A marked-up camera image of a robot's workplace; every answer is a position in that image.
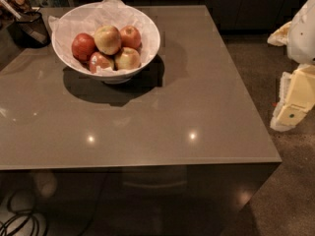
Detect black mesh basket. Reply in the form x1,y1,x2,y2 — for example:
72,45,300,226
8,12,50,48

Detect yellow-green top apple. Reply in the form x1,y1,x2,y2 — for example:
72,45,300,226
94,25,121,55

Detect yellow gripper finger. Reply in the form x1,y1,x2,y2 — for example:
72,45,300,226
267,22,291,46
270,64,315,132

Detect white ceramic bowl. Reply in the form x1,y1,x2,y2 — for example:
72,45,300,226
51,1,161,85

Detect red apple back right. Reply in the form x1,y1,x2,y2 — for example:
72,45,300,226
120,26,142,49

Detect yellow-red apple front right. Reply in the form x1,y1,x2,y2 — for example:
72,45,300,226
114,47,141,70

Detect red apple with sticker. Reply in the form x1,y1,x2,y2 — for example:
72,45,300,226
89,51,114,74

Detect white paper bowl liner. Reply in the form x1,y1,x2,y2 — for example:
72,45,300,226
47,0,158,78

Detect red apple left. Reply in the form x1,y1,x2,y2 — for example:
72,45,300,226
71,33,96,62

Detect black cables on floor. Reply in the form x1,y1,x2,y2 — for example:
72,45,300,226
0,190,48,236

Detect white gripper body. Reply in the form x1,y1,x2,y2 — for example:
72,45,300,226
286,0,315,65

